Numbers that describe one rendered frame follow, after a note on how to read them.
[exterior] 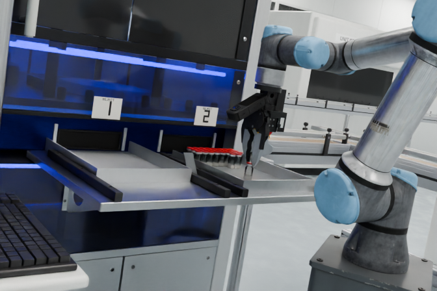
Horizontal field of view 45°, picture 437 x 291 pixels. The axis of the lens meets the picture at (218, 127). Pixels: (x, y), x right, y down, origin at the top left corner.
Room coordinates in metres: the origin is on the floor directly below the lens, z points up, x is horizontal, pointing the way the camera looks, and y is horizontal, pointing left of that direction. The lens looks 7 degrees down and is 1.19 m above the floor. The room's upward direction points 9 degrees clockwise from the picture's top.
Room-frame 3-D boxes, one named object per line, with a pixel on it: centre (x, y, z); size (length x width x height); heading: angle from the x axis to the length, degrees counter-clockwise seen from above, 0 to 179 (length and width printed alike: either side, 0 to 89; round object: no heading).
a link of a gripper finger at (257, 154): (1.36, -0.13, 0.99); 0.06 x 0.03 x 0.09; 128
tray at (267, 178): (1.50, -0.08, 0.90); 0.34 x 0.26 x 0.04; 38
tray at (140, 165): (1.38, 0.26, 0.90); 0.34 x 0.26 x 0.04; 38
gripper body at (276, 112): (1.38, -0.12, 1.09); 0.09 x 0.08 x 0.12; 128
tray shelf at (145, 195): (1.43, 0.08, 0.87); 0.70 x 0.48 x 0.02; 128
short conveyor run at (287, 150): (2.12, -0.27, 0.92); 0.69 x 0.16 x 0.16; 128
